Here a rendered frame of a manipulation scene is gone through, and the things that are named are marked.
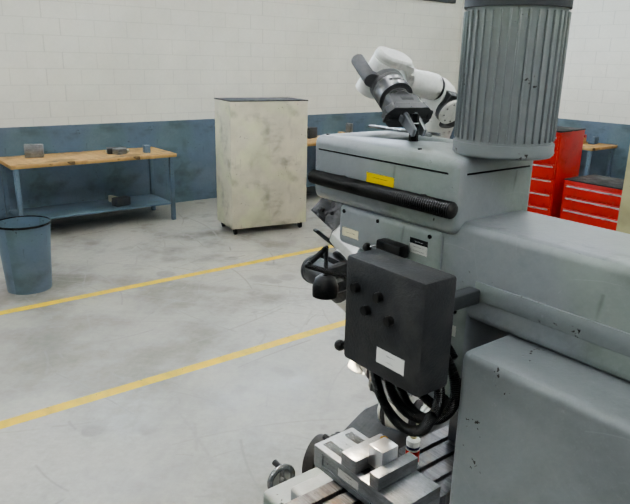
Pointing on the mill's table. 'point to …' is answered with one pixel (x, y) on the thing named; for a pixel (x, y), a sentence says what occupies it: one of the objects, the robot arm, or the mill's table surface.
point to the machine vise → (332, 448)
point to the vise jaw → (358, 455)
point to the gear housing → (349, 223)
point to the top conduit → (385, 194)
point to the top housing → (423, 176)
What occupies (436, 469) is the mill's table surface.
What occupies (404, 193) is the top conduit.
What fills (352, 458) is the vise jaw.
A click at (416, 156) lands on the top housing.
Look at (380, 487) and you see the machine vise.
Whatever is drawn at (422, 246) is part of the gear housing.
